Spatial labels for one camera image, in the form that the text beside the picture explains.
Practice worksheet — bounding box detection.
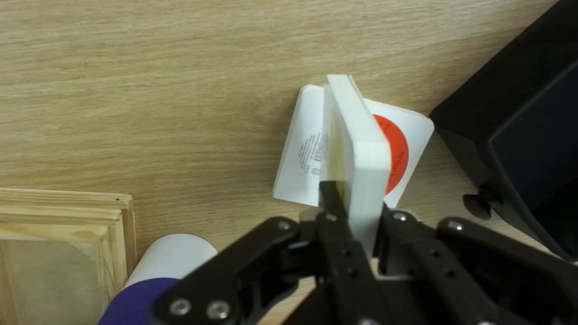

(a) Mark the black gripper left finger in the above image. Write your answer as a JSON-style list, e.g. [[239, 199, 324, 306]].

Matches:
[[151, 179, 394, 325]]

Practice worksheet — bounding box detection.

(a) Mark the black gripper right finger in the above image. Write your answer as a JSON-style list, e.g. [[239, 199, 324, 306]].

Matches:
[[378, 205, 578, 325]]

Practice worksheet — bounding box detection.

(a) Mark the black book holder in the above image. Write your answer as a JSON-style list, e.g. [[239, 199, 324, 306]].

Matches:
[[429, 0, 578, 263]]

